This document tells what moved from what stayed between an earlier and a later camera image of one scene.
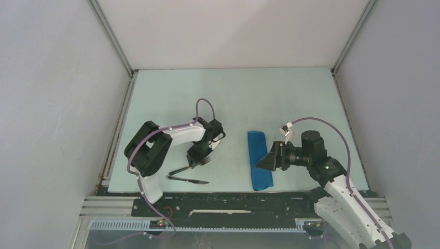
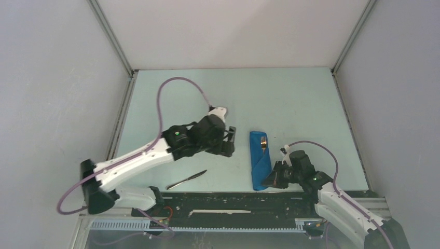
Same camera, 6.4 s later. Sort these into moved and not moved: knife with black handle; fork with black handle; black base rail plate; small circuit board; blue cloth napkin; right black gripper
Moved: fork with black handle; knife with black handle; right black gripper
Not moved: black base rail plate; blue cloth napkin; small circuit board
